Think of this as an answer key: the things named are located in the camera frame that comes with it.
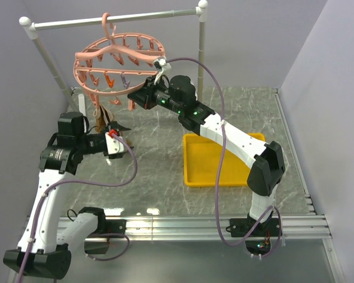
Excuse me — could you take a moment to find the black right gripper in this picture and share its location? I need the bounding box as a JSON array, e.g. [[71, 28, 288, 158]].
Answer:
[[128, 75, 183, 116]]

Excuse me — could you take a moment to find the brown underwear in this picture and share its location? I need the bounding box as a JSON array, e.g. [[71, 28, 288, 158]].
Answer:
[[93, 106, 136, 150]]

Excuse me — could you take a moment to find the pink round clip hanger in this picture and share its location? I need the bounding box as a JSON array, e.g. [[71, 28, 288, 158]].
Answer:
[[73, 13, 165, 110]]

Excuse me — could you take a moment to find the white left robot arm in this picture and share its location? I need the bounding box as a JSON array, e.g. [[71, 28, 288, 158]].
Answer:
[[3, 111, 133, 282]]

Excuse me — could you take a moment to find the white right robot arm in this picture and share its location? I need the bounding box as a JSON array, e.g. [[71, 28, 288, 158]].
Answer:
[[127, 75, 286, 236]]

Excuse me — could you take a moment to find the purple clothes peg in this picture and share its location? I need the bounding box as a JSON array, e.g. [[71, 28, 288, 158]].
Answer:
[[120, 74, 130, 89]]

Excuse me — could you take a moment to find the orange clothes peg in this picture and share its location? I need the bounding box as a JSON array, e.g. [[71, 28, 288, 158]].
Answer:
[[104, 73, 115, 88]]

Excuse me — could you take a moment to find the yellow plastic tray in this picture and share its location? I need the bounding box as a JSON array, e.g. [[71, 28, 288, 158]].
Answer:
[[183, 133, 250, 187]]

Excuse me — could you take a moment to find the white metal drying rack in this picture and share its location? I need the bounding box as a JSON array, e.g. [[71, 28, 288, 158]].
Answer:
[[19, 1, 208, 111]]

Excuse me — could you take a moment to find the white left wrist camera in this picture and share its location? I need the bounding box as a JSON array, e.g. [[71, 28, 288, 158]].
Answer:
[[104, 129, 127, 156]]

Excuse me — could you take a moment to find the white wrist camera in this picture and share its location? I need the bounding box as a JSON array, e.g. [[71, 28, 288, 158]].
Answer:
[[104, 129, 127, 156], [153, 57, 171, 85]]

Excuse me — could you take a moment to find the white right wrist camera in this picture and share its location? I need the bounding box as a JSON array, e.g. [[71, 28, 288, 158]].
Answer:
[[153, 57, 171, 85]]

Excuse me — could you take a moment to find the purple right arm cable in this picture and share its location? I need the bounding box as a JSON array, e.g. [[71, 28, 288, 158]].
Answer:
[[165, 57, 283, 261]]

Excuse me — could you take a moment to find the aluminium rail frame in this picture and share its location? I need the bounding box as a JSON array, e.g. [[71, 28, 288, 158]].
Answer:
[[5, 88, 348, 283]]

